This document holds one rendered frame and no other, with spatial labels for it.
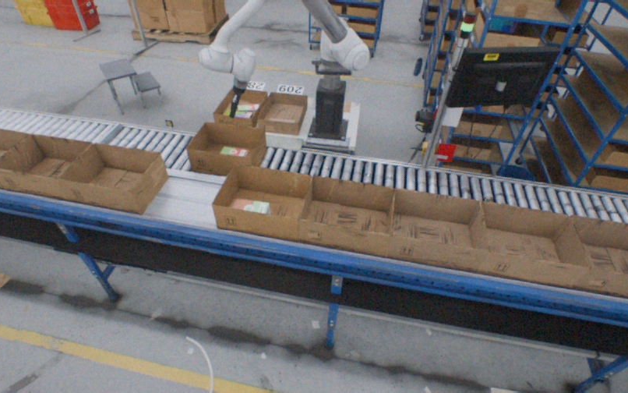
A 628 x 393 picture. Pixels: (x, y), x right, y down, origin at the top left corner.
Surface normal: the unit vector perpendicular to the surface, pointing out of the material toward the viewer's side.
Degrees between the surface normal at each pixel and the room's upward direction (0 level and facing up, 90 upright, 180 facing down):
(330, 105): 90
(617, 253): 2
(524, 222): 89
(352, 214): 0
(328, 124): 90
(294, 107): 2
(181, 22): 90
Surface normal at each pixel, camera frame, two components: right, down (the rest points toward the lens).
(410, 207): -0.19, 0.68
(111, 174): 0.01, -0.72
